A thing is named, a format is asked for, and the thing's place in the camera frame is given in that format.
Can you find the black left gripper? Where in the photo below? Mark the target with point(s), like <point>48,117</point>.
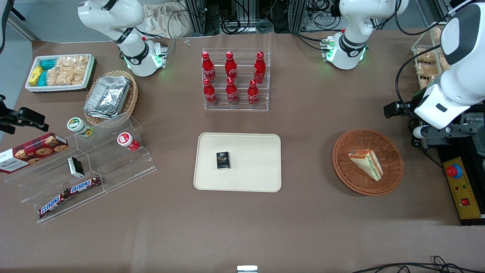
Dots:
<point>402,106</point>

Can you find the white rectangular snack tray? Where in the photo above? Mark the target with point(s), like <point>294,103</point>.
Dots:
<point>34,88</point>

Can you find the red lid yogurt cup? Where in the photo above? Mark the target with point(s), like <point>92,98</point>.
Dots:
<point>125,139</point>

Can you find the black machine housing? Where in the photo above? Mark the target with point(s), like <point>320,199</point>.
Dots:
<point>477,159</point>

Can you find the yellow emergency stop control box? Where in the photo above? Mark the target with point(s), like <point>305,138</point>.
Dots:
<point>464,189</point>

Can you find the clear bag fried snack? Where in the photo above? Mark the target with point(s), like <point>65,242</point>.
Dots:
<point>438,35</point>
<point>426,70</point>
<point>426,57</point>

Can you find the white silver edge device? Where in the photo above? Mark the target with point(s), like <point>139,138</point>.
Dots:
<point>247,269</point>

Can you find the beige rectangular tray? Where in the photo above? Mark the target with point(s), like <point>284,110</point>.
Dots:
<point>254,163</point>

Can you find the yellow snack packet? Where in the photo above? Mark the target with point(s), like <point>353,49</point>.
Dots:
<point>35,76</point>

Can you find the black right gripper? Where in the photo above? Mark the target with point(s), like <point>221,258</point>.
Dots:
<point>13,116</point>

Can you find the small black white box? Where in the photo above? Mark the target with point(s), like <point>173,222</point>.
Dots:
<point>75,167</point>

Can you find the clear acrylic step shelf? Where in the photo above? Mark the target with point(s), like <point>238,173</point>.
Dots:
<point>125,167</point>

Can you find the red tartan cookie box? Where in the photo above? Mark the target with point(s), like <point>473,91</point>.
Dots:
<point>30,151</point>

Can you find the teal snack packet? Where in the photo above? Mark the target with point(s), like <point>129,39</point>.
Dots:
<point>48,64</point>
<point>43,78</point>

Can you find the green lid yogurt cup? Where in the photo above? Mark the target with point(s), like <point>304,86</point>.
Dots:
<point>77,125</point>

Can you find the brown snickers bar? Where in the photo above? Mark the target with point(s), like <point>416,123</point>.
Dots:
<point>53,204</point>
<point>83,185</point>

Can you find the small black box gold print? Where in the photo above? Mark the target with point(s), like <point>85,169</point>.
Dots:
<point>223,160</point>

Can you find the beige cloth bag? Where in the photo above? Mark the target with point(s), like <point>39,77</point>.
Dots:
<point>163,21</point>

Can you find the clear rice cracker bag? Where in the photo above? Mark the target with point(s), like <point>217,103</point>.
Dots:
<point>58,74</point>
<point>80,70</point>

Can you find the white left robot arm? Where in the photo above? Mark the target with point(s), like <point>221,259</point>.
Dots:
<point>352,22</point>

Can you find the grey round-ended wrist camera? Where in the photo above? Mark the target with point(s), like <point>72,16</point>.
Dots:
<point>418,132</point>

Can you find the stacked aluminium foil containers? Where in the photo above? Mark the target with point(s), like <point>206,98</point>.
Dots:
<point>108,96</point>

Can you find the brown round wicker basket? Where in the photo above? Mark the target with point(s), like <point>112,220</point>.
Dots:
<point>390,151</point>

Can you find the clear acrylic bottle rack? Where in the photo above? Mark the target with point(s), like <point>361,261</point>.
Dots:
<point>242,104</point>

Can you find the light oval wicker basket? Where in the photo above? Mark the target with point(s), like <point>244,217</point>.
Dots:
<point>132,96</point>

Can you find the triangular sandwich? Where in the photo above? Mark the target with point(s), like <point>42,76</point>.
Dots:
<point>367,163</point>

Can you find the red cola bottle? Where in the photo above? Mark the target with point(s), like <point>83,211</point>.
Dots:
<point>253,94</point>
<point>230,68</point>
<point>260,69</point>
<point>208,70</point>
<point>209,94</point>
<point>232,93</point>

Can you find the aluminium profile frame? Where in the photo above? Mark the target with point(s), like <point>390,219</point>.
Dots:
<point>297,15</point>
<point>195,15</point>

